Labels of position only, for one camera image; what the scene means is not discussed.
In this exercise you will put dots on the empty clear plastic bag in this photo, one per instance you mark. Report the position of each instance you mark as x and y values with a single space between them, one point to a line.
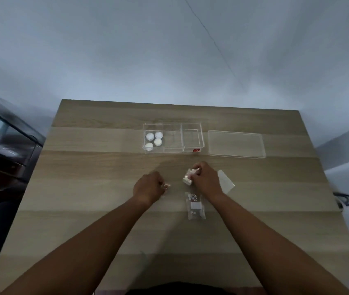
227 181

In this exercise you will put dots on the clear plastic compartment box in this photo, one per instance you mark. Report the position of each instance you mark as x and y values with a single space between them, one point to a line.
174 138

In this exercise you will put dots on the person's dark clothing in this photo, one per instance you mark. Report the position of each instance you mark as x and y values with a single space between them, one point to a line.
180 289

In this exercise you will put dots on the white tablet packet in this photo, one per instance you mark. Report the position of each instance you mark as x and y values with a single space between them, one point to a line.
189 177

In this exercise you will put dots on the person's left forearm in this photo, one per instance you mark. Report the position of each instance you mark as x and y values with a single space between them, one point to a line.
79 251

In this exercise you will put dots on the person's left hand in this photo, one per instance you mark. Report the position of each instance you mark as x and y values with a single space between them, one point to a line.
145 187

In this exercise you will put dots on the person's right hand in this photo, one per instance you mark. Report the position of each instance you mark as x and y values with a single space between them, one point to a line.
206 180

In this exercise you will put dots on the clear bag with small parts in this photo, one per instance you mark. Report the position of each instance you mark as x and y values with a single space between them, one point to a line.
195 207

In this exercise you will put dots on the white round tablet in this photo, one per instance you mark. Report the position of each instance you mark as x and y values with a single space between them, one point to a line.
158 141
149 136
159 134
149 146

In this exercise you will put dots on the clear plastic box lid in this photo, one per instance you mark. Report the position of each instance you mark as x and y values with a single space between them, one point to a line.
236 144

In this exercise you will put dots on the person's right forearm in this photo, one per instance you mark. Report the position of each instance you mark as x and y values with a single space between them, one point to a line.
272 245

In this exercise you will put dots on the glass cabinet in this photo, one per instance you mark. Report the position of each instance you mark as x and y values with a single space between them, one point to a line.
2 141

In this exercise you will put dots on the small clear wrapper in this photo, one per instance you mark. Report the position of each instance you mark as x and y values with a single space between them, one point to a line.
166 186

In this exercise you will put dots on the person's right fingers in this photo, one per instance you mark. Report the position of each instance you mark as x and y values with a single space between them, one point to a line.
197 168

